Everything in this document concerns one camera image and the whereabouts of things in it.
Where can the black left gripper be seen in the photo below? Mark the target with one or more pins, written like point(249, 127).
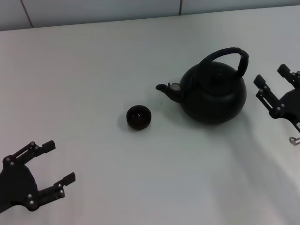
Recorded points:
point(18, 185)

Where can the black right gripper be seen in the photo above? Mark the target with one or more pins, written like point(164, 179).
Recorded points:
point(293, 105)

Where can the black round teapot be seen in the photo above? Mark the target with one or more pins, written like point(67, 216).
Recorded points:
point(211, 98)

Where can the small black teacup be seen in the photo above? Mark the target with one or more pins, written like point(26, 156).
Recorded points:
point(138, 117)

